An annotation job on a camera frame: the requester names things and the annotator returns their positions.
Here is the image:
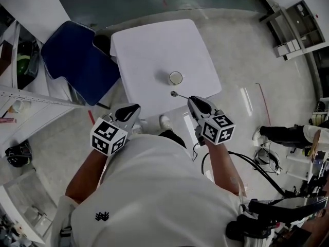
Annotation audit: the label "green helmet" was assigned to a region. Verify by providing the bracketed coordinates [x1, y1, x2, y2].
[16, 41, 40, 77]

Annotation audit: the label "person's right forearm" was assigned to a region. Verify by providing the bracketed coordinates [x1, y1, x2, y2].
[205, 137, 248, 197]

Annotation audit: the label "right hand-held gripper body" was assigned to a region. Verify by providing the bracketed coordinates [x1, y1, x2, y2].
[187, 95, 236, 146]

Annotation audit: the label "person's black trousers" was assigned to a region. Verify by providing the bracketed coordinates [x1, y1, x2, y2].
[157, 129, 187, 149]

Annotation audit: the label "white board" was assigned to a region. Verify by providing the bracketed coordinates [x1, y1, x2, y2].
[0, 0, 72, 45]

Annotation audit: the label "black helmet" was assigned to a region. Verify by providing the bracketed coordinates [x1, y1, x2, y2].
[5, 139, 33, 168]

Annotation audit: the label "black waist-mounted device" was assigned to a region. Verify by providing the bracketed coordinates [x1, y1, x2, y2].
[225, 196, 329, 242]

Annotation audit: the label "metal spoon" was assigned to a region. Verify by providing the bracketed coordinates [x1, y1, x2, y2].
[170, 91, 191, 99]

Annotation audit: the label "grey shelf unit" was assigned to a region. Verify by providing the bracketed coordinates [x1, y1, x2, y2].
[259, 0, 326, 61]

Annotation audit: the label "white cup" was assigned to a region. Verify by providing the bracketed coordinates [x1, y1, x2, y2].
[168, 71, 186, 86]

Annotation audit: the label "grey strap with buckle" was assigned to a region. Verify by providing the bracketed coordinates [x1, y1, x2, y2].
[59, 226, 72, 247]

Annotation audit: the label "blue chair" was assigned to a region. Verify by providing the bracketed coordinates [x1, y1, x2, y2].
[40, 20, 122, 107]

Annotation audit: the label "white cabinet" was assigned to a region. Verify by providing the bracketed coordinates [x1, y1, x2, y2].
[0, 168, 59, 244]

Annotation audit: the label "person's left forearm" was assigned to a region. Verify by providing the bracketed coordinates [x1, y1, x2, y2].
[65, 147, 109, 205]

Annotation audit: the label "white mug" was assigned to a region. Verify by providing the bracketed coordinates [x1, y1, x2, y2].
[11, 100, 26, 113]

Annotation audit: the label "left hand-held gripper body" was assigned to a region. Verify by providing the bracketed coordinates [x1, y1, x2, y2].
[89, 103, 141, 157]

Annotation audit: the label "black cable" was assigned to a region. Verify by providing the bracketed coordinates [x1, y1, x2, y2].
[201, 150, 293, 198]

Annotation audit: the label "person's white shirt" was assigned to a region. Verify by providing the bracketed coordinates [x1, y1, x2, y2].
[50, 133, 255, 247]

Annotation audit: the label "white perforated rack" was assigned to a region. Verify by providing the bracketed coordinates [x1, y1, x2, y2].
[0, 84, 87, 159]

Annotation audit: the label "white tablecloth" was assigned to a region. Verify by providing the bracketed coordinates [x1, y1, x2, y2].
[109, 19, 223, 119]

